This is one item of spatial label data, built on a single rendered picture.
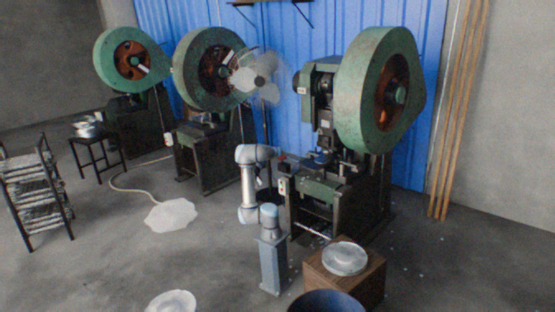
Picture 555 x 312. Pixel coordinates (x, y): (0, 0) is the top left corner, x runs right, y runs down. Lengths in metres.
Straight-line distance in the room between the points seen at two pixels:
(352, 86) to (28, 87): 7.05
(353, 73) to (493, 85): 1.60
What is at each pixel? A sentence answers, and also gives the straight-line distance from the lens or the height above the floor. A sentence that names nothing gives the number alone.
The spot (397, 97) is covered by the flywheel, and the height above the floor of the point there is 1.32.
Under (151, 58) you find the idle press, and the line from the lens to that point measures 5.09.
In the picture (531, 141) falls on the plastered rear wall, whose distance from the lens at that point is 3.44.
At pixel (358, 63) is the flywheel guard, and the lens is 2.05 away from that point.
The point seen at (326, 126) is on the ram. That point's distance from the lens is 2.59.
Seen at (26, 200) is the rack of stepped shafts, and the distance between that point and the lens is 3.70.
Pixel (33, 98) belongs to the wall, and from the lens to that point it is 8.30.
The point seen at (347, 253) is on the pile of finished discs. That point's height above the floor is 0.38.
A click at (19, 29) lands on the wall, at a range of 8.21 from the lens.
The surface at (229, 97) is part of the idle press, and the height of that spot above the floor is 1.05.
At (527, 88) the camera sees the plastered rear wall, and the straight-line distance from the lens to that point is 3.33.
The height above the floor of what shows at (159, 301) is 0.35.
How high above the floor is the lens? 1.92
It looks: 24 degrees down
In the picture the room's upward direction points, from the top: 4 degrees counter-clockwise
